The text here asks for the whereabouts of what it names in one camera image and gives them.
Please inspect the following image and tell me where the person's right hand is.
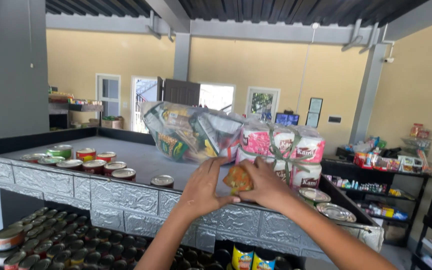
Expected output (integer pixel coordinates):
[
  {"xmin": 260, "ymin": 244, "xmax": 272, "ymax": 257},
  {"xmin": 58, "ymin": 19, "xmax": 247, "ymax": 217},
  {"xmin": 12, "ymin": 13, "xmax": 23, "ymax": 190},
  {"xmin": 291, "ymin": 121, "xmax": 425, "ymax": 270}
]
[{"xmin": 237, "ymin": 157, "xmax": 300, "ymax": 214}]

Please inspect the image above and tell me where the person's left hand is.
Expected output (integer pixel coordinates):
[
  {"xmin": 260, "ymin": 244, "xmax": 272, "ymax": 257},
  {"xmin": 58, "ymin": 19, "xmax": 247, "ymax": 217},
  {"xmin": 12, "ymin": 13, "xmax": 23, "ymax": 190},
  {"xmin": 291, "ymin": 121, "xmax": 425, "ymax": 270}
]
[{"xmin": 178, "ymin": 157, "xmax": 241, "ymax": 218}]

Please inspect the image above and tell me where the orange snack packet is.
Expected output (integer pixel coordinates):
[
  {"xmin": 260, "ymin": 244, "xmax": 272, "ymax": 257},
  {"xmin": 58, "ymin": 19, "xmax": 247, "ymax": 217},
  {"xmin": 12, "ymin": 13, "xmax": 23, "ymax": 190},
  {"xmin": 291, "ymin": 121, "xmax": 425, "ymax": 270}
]
[{"xmin": 222, "ymin": 165, "xmax": 254, "ymax": 195}]

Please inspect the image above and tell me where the flat silver tin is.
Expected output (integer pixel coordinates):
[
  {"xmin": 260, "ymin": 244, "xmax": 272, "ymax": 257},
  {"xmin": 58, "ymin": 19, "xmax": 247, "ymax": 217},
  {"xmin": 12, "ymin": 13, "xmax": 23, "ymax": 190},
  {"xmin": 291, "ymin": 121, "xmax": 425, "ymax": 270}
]
[
  {"xmin": 316, "ymin": 202, "xmax": 357, "ymax": 223},
  {"xmin": 299, "ymin": 187, "xmax": 332, "ymax": 207}
]

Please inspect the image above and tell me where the pink toilet roll pack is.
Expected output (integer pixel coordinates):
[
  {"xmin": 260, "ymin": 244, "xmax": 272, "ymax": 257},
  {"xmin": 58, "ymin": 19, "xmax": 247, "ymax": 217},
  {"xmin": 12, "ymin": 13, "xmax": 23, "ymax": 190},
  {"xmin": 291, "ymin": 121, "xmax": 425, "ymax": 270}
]
[{"xmin": 235, "ymin": 121, "xmax": 326, "ymax": 190}]

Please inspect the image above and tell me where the clear bag of food packets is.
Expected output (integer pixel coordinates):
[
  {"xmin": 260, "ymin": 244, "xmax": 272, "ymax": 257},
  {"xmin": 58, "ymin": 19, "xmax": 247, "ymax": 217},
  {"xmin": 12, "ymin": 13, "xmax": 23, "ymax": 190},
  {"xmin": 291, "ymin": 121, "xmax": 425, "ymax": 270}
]
[{"xmin": 140, "ymin": 101, "xmax": 245, "ymax": 164}]

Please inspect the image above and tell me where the black monitor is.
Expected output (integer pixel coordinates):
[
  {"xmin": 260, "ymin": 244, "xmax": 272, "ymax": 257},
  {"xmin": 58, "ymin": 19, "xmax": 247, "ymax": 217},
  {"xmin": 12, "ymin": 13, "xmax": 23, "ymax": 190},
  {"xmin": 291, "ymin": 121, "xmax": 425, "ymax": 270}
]
[{"xmin": 274, "ymin": 112, "xmax": 300, "ymax": 127}]

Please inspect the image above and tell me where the yellow and blue can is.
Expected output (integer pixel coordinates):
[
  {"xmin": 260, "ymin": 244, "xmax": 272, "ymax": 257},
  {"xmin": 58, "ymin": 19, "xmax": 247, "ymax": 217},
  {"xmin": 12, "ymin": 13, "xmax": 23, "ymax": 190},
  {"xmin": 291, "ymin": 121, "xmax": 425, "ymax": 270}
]
[
  {"xmin": 231, "ymin": 243, "xmax": 255, "ymax": 270},
  {"xmin": 251, "ymin": 249, "xmax": 276, "ymax": 270}
]

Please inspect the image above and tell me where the silver-clad display shelf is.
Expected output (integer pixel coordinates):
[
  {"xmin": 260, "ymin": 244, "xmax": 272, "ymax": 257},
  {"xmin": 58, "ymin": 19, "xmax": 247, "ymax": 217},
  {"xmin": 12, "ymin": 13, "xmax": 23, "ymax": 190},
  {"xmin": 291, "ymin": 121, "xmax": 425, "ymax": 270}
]
[{"xmin": 0, "ymin": 127, "xmax": 385, "ymax": 264}]

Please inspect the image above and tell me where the black framed notice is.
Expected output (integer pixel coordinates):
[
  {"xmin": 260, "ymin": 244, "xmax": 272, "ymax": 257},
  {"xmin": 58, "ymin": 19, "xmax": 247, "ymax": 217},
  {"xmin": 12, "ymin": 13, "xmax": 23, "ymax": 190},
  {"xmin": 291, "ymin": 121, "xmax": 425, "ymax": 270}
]
[
  {"xmin": 305, "ymin": 111, "xmax": 320, "ymax": 128},
  {"xmin": 308, "ymin": 97, "xmax": 324, "ymax": 114}
]

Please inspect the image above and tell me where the white framed window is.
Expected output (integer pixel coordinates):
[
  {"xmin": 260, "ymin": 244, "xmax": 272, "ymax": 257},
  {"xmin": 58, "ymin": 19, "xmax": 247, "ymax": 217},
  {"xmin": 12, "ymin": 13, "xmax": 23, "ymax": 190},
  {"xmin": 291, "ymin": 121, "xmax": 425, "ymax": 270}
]
[
  {"xmin": 95, "ymin": 73, "xmax": 122, "ymax": 118},
  {"xmin": 244, "ymin": 86, "xmax": 281, "ymax": 122}
]

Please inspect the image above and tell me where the dark brown door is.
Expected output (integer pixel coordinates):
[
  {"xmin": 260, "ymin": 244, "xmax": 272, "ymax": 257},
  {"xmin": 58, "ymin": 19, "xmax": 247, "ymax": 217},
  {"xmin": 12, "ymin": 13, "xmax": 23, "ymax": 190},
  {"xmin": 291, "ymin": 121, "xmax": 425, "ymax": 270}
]
[{"xmin": 157, "ymin": 76, "xmax": 201, "ymax": 108}]

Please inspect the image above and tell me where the brown cardboard box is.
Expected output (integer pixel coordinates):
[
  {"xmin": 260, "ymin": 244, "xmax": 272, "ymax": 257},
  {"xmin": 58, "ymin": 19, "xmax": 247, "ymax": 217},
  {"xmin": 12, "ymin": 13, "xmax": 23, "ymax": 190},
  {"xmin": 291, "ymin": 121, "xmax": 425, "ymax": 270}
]
[{"xmin": 101, "ymin": 116, "xmax": 124, "ymax": 130}]

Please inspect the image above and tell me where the black rack with snacks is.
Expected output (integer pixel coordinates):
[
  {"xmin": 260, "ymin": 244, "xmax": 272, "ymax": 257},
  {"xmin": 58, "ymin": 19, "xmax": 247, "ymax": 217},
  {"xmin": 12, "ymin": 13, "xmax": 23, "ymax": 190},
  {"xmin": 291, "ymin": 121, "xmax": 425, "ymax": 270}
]
[{"xmin": 320, "ymin": 123, "xmax": 432, "ymax": 248}]

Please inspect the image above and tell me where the group of silver-lidded cans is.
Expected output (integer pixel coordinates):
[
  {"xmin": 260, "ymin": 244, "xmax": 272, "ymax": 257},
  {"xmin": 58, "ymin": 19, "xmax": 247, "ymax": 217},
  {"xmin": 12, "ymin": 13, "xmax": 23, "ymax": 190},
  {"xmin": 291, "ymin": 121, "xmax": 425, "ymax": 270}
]
[{"xmin": 20, "ymin": 144, "xmax": 175, "ymax": 189}]

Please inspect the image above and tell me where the pile of dark-lidded cans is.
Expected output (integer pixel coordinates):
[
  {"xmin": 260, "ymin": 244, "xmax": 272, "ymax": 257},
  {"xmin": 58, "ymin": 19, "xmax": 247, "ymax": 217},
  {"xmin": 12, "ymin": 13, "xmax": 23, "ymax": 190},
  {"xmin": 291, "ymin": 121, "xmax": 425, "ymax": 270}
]
[{"xmin": 0, "ymin": 206, "xmax": 232, "ymax": 270}]

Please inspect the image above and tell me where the grey shelf with goods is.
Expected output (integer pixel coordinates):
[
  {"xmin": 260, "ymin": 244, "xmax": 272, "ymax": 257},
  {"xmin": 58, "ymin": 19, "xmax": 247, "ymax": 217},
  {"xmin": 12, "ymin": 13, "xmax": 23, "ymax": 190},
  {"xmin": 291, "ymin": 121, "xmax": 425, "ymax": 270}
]
[{"xmin": 48, "ymin": 86, "xmax": 104, "ymax": 131}]

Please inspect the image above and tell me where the green plastic string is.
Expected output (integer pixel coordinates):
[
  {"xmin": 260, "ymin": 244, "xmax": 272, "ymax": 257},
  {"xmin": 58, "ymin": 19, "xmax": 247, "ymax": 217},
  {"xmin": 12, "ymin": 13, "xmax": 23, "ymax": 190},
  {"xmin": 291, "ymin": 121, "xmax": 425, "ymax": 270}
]
[{"xmin": 239, "ymin": 125, "xmax": 320, "ymax": 185}]

